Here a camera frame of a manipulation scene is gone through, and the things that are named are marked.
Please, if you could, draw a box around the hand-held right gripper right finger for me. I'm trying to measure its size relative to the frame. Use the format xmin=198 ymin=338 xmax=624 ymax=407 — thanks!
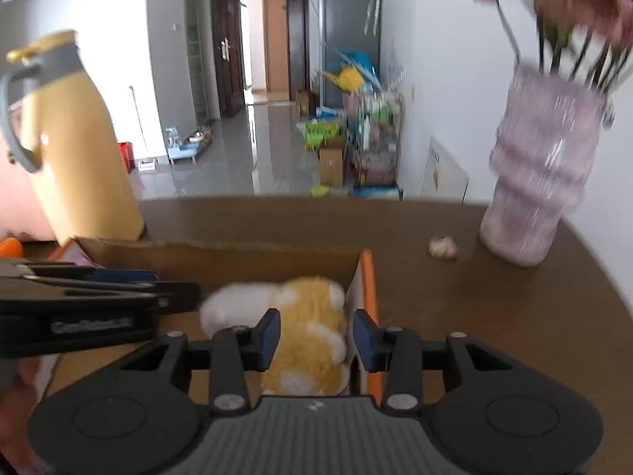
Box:
xmin=352 ymin=308 xmax=515 ymax=416

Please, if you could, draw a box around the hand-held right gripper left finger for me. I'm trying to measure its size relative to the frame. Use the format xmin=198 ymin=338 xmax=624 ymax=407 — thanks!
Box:
xmin=116 ymin=308 xmax=282 ymax=417

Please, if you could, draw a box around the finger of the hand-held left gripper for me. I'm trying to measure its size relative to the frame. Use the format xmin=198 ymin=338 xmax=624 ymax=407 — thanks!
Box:
xmin=0 ymin=281 xmax=201 ymax=315
xmin=30 ymin=263 xmax=160 ymax=286

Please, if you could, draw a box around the yellow and white plush toy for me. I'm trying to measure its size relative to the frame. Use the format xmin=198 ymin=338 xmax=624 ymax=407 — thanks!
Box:
xmin=199 ymin=277 xmax=349 ymax=397

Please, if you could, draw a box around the red cardboard box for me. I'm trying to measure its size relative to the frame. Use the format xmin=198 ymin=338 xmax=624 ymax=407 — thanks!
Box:
xmin=47 ymin=236 xmax=383 ymax=407

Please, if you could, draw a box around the fallen dried rose head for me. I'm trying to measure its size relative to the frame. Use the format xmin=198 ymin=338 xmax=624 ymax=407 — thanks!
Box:
xmin=428 ymin=236 xmax=460 ymax=261

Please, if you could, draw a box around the yellow thermos jug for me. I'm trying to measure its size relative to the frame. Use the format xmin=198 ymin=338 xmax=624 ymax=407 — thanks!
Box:
xmin=0 ymin=30 xmax=147 ymax=247

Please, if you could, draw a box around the low blue stand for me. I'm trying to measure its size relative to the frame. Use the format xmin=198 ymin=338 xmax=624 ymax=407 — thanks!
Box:
xmin=165 ymin=129 xmax=214 ymax=164

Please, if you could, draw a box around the white mop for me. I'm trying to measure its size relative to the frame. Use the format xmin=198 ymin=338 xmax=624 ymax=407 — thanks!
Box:
xmin=129 ymin=85 xmax=157 ymax=172

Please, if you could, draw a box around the brown cardboard box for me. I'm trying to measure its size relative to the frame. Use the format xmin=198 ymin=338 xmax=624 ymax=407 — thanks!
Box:
xmin=319 ymin=146 xmax=347 ymax=187

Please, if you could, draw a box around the white leaning board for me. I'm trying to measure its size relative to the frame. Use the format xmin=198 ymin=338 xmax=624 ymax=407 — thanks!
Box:
xmin=421 ymin=136 xmax=470 ymax=205

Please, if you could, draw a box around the green plastic basket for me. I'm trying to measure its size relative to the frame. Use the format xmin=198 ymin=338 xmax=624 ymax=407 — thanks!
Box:
xmin=304 ymin=121 xmax=342 ymax=150

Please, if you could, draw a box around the ribbed lilac vase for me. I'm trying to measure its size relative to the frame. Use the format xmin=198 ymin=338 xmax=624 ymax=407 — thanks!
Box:
xmin=479 ymin=62 xmax=617 ymax=268

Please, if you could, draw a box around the yellow watering can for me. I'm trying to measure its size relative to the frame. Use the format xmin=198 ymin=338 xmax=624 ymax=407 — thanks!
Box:
xmin=321 ymin=66 xmax=365 ymax=93

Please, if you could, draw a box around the brown wooden door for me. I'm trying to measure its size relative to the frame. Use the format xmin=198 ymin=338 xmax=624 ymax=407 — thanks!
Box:
xmin=262 ymin=0 xmax=290 ymax=95

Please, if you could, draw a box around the hanging clear umbrella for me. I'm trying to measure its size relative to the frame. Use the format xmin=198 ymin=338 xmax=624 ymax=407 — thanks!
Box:
xmin=363 ymin=0 xmax=385 ymax=35

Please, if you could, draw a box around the bunch of dried pink roses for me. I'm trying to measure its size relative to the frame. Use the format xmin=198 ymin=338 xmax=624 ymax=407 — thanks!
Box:
xmin=452 ymin=0 xmax=633 ymax=96

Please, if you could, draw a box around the wire storage cart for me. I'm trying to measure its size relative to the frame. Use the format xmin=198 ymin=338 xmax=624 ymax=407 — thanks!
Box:
xmin=349 ymin=91 xmax=404 ymax=190

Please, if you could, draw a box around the dark wooden door frame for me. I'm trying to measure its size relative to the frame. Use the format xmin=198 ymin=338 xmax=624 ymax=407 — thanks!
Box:
xmin=212 ymin=0 xmax=310 ymax=120

